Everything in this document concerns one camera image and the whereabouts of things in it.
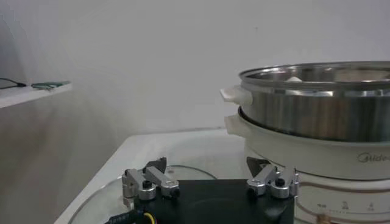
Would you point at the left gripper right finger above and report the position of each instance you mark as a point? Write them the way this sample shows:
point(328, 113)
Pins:
point(265, 179)

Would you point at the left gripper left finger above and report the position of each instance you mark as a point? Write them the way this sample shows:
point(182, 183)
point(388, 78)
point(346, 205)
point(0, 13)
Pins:
point(152, 181)

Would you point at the round glass lid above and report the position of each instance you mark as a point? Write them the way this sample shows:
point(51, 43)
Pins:
point(100, 207)

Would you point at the steel steamer basket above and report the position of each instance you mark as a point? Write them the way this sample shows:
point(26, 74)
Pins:
point(320, 115)

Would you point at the white electric cooker pot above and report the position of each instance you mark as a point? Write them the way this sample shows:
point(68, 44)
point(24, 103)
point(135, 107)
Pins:
point(304, 155)

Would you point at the green flat device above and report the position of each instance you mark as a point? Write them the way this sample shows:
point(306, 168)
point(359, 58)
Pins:
point(50, 85)

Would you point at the white side desk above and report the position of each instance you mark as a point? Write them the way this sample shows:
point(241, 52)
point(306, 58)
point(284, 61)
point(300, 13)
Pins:
point(18, 95)

